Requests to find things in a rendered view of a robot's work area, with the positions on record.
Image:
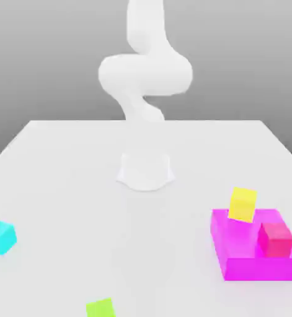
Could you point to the small cyan cube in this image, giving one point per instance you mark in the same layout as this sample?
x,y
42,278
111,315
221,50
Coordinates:
x,y
0,237

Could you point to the small lime green cube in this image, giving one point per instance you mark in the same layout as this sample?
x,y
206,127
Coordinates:
x,y
101,308

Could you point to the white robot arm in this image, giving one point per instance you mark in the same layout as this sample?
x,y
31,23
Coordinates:
x,y
145,74

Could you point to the small yellow cube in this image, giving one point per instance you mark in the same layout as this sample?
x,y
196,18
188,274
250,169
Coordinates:
x,y
242,204

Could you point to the large magenta box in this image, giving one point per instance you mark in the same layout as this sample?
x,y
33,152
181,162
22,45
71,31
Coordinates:
x,y
237,247

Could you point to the small red cube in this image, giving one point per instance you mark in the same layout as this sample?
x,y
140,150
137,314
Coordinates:
x,y
277,240

